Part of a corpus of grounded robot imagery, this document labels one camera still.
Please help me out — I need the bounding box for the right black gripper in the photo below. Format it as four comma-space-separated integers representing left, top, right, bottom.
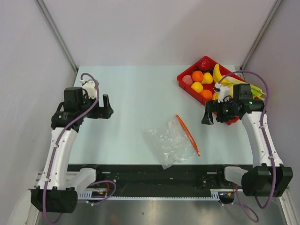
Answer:
202, 98, 239, 125

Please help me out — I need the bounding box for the yellow lemon fruit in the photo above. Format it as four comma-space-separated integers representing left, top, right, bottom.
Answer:
190, 82, 203, 93

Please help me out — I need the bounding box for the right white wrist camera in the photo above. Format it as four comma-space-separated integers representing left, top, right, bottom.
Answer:
213, 83, 233, 103

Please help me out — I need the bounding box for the red apple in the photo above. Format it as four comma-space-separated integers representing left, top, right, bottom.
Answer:
196, 59, 210, 72

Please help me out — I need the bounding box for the banana bunch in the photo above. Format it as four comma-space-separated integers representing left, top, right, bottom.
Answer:
212, 92, 219, 100
212, 64, 232, 86

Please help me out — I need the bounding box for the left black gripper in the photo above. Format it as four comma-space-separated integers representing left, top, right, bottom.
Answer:
78, 93, 113, 119

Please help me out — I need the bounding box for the pink peach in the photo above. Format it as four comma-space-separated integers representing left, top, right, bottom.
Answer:
182, 75, 193, 86

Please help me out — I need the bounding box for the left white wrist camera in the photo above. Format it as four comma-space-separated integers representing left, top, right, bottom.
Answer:
80, 80, 98, 99

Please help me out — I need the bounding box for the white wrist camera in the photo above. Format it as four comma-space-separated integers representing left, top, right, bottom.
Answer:
80, 80, 98, 99
213, 83, 233, 103

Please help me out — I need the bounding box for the orange fruit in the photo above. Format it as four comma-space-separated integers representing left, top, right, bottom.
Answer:
200, 90, 213, 101
192, 70, 203, 83

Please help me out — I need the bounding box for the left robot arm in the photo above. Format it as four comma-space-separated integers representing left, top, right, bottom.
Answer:
30, 84, 113, 213

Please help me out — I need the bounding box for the upper banana bunch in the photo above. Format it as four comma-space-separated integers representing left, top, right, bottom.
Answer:
212, 64, 232, 86

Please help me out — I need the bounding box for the yellow pear in tray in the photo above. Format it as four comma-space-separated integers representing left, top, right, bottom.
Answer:
201, 72, 214, 84

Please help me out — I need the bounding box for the lower banana bunch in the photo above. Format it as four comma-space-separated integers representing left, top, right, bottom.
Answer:
212, 92, 219, 100

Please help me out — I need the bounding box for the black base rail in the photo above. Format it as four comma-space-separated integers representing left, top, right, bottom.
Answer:
67, 164, 251, 197

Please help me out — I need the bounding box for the clear orange-zip plastic bag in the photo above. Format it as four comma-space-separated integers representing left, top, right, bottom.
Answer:
142, 115, 200, 170

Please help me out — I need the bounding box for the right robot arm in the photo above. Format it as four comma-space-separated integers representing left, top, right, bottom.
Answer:
202, 83, 293, 197

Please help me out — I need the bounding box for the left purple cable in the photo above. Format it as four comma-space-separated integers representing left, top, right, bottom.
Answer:
42, 73, 117, 223

